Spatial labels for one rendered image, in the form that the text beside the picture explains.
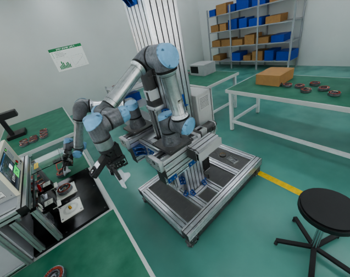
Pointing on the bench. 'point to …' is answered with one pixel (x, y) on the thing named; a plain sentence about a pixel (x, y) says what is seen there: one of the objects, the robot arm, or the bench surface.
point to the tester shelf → (11, 215)
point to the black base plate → (73, 226)
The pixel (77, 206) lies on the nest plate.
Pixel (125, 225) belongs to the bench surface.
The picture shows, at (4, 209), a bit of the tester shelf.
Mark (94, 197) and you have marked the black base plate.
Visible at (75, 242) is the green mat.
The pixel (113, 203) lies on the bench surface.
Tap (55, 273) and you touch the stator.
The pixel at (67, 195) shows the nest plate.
